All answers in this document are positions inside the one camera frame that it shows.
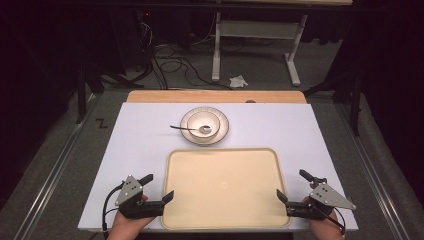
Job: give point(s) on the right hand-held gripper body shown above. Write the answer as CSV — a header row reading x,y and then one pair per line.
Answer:
x,y
320,204

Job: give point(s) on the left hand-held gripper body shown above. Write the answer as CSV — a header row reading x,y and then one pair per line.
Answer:
x,y
135,206

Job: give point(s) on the person's left hand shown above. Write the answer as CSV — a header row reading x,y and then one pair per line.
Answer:
x,y
128,227

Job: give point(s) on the person's right hand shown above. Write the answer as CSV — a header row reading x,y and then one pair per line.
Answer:
x,y
325,228

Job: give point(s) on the white table cover sheet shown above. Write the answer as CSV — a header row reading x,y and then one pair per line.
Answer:
x,y
140,140

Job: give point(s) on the beige plastic tray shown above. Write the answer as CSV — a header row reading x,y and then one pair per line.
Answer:
x,y
225,190

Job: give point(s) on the metal spoon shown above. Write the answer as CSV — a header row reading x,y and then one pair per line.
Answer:
x,y
186,128

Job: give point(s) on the black tape floor mark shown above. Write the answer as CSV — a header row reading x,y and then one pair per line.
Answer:
x,y
102,123

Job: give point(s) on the white bowl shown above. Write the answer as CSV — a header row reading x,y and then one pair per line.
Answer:
x,y
201,120

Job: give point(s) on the black metal stand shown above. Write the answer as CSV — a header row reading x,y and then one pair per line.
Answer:
x,y
356,106
81,90

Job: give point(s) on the white plate with dark rim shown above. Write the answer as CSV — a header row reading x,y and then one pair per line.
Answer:
x,y
224,128

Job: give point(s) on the wooden table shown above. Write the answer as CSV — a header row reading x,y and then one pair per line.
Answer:
x,y
200,96

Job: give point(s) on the crumpled white paper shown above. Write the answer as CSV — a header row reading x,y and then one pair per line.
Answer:
x,y
238,81

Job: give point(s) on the dark device with red light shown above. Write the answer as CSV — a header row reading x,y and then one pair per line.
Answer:
x,y
146,15

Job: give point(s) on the metal floor rail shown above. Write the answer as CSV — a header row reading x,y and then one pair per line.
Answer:
x,y
50,180
376,186

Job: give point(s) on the white metal desk frame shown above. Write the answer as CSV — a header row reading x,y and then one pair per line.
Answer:
x,y
256,28

